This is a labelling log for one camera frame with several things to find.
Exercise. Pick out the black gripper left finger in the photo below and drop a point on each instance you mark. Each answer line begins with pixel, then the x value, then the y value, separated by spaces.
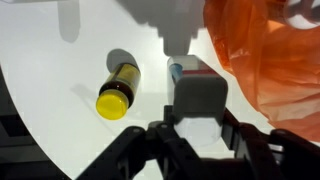
pixel 127 155

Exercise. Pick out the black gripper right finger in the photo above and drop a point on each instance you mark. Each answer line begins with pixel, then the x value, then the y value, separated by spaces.
pixel 279 155

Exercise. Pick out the yellow-capped brown bottle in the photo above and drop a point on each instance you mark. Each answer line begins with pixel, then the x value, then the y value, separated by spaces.
pixel 117 94

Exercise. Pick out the orange plastic bag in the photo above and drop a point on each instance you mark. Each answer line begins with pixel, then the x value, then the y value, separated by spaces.
pixel 276 65

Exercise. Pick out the white round pedestal table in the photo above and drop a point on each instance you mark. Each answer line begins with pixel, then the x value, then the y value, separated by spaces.
pixel 55 55

